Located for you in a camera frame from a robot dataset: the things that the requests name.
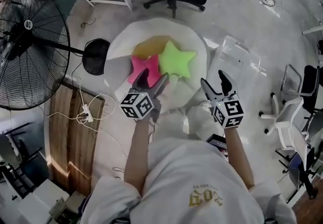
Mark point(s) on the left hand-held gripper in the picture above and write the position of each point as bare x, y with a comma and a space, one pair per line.
137, 107

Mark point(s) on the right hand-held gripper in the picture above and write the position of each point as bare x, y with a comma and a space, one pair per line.
228, 112

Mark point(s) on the pink star pillow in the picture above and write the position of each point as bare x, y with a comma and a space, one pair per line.
147, 67

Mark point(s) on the green star pillow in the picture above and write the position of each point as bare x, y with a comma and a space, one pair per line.
176, 60

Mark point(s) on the yellow pillow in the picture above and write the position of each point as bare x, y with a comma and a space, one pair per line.
149, 45

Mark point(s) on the clear plastic storage bin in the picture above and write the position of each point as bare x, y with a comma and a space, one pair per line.
239, 54

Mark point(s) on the person's right forearm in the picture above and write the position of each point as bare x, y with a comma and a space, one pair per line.
238, 157

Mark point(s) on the person's left forearm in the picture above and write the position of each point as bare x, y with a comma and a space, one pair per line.
135, 152

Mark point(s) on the person's white trouser leg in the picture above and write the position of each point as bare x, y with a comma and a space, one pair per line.
198, 117

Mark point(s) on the white round cushion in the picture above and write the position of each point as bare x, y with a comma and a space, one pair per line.
156, 28

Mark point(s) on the black waist device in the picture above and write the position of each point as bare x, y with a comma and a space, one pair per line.
217, 141

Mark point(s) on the white power strip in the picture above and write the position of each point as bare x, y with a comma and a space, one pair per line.
86, 113

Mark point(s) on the white swivel chair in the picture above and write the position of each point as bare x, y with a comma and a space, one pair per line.
287, 122

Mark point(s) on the black mesh chair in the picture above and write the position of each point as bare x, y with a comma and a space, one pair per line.
309, 84

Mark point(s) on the wooden board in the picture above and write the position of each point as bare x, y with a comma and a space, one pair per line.
75, 137

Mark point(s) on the person's white shirt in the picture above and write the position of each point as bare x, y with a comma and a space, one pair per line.
191, 187

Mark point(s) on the black chair base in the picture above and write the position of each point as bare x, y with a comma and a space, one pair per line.
302, 175

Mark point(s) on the large black floor fan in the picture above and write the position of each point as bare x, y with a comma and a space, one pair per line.
30, 49

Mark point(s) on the black metal stand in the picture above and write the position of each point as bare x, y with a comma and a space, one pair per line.
20, 157

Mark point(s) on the white cardboard boxes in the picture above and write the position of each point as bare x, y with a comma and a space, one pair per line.
43, 200

